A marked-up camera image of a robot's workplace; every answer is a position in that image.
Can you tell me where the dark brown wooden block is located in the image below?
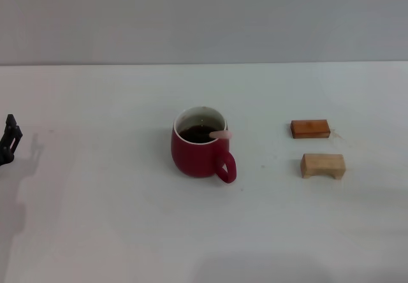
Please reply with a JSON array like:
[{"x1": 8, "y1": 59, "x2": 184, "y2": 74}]
[{"x1": 290, "y1": 119, "x2": 332, "y2": 140}]

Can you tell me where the red ceramic coffee cup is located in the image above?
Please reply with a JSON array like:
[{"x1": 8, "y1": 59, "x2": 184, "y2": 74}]
[{"x1": 170, "y1": 106, "x2": 237, "y2": 184}]

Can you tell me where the light wooden arch block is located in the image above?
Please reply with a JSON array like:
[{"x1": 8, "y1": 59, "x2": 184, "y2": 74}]
[{"x1": 300, "y1": 153, "x2": 347, "y2": 180}]

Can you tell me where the pink handled metal spoon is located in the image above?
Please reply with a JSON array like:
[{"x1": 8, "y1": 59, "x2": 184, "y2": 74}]
[{"x1": 208, "y1": 129, "x2": 233, "y2": 140}]

